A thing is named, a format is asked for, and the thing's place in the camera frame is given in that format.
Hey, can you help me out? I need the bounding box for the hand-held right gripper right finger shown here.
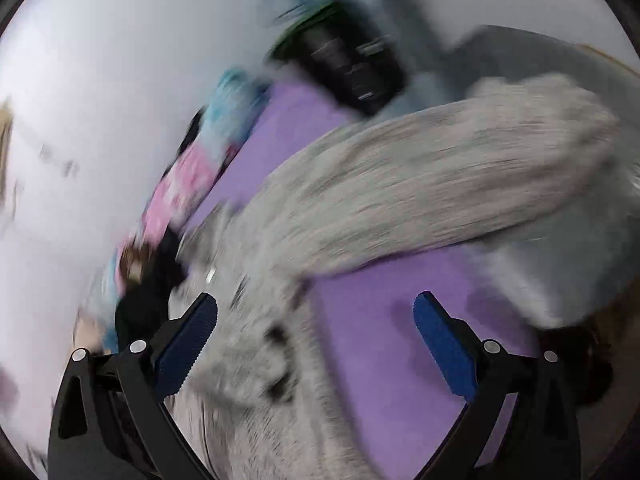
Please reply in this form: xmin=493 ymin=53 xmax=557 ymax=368
xmin=412 ymin=290 xmax=583 ymax=480

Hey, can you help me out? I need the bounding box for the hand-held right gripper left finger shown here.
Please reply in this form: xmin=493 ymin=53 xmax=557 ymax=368
xmin=47 ymin=292 xmax=218 ymax=480

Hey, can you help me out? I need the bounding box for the grey speckled knit sweater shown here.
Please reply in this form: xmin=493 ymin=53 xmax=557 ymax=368
xmin=165 ymin=72 xmax=626 ymax=480

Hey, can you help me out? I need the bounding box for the black garment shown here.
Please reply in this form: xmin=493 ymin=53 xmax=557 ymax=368
xmin=115 ymin=230 xmax=187 ymax=356

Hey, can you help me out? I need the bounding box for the purple bed sheet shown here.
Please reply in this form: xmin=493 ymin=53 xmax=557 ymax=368
xmin=190 ymin=82 xmax=541 ymax=480

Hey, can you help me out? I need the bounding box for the brown plush toy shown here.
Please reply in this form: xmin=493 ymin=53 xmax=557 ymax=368
xmin=119 ymin=242 xmax=151 ymax=286

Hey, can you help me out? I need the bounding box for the dark cloth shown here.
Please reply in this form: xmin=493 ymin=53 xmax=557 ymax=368
xmin=540 ymin=325 xmax=615 ymax=407

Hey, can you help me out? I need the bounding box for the pink blue floral pillow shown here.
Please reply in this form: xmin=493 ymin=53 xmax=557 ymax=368
xmin=100 ymin=67 xmax=271 ymax=351

